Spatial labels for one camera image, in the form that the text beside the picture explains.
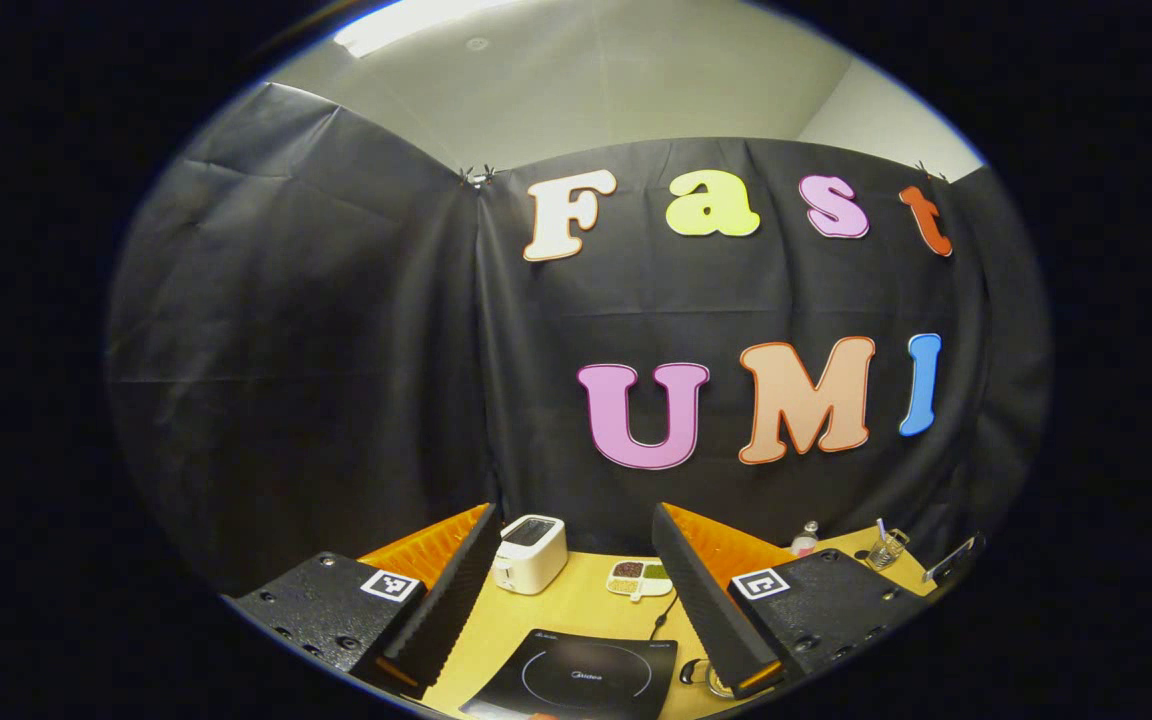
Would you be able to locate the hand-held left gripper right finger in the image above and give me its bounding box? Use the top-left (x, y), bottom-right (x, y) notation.
top-left (652, 503), bottom-right (922, 693)

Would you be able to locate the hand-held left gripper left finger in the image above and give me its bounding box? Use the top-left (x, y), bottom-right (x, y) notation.
top-left (226, 503), bottom-right (504, 699)

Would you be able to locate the black induction cooktop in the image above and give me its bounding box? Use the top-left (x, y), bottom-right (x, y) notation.
top-left (459, 628), bottom-right (679, 720)

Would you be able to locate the white divided bean dish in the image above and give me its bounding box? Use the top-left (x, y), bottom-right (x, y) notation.
top-left (606, 560), bottom-right (674, 603)

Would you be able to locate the white toaster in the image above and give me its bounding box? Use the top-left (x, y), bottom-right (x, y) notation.
top-left (492, 515), bottom-right (569, 597)

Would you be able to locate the wire mesh cutlery holder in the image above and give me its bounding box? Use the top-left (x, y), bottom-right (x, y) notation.
top-left (866, 530), bottom-right (909, 571)

